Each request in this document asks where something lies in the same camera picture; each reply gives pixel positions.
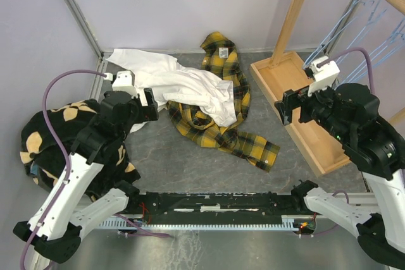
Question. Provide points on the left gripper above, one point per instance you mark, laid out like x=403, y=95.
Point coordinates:
x=152, y=107

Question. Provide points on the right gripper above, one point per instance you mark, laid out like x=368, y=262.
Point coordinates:
x=295, y=98

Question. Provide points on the yellow plaid shirt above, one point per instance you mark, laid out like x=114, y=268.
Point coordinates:
x=220, y=130

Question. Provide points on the white shirt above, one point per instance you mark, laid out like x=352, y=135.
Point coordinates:
x=170, y=81

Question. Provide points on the wooden clothes rack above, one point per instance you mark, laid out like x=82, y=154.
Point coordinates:
x=283, y=71

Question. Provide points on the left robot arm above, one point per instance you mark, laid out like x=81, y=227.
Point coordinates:
x=57, y=230

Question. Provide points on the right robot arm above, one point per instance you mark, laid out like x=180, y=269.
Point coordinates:
x=350, y=115

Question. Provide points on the black floral blanket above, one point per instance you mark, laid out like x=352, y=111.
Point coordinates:
x=43, y=159

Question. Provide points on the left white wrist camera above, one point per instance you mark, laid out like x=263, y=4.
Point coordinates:
x=125, y=82

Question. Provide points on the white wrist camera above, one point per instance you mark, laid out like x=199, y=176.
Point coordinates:
x=125, y=82
x=323, y=75

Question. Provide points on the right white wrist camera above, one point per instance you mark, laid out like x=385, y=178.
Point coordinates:
x=323, y=75

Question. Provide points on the light blue wire hanger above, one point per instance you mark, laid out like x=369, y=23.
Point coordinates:
x=371, y=33
x=354, y=11
x=391, y=45

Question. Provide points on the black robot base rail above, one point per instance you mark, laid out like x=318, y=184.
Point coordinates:
x=202, y=209

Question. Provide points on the aluminium corner post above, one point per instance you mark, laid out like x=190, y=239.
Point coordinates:
x=84, y=27

